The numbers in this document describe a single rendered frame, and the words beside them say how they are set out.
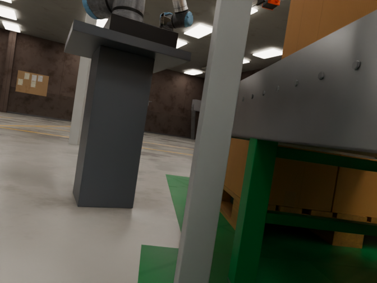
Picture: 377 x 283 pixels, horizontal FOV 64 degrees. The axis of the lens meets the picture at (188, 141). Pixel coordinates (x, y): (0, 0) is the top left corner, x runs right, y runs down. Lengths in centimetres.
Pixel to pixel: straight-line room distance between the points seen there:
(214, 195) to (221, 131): 12
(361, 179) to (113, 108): 114
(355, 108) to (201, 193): 30
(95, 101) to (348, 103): 109
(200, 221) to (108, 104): 91
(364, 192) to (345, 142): 109
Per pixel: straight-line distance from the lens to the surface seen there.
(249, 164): 84
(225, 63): 59
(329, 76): 56
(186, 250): 61
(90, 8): 174
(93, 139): 139
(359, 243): 161
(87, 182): 142
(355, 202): 155
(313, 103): 58
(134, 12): 156
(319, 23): 102
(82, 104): 433
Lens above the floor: 40
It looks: 2 degrees down
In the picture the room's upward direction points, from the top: 9 degrees clockwise
